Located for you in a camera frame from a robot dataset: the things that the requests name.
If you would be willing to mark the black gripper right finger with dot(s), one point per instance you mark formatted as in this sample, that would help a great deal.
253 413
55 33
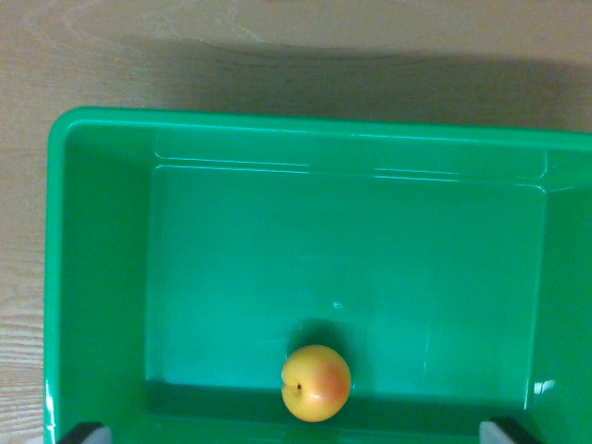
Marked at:
504 432

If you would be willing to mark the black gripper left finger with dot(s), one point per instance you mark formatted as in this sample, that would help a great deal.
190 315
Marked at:
88 435

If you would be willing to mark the yellow orange apricot fruit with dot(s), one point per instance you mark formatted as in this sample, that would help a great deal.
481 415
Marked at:
316 383

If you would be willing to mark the green plastic bin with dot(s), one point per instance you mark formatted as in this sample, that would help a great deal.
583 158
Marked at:
342 259

